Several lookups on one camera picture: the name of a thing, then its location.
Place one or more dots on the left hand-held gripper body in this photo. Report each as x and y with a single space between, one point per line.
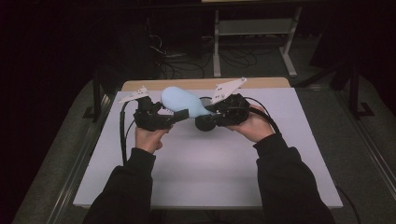
152 119

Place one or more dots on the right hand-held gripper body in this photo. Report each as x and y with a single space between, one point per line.
233 109

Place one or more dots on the light blue balloon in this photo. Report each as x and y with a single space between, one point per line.
182 101

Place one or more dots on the person's left hand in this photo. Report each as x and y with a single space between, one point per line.
149 140

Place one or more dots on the person's right hand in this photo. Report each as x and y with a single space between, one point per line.
255 126

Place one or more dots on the black floor stand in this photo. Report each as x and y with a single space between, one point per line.
96 96
358 93

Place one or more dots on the white metal stand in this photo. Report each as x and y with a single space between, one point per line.
255 26

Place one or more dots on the metal floor rail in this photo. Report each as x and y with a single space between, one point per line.
370 146
81 161

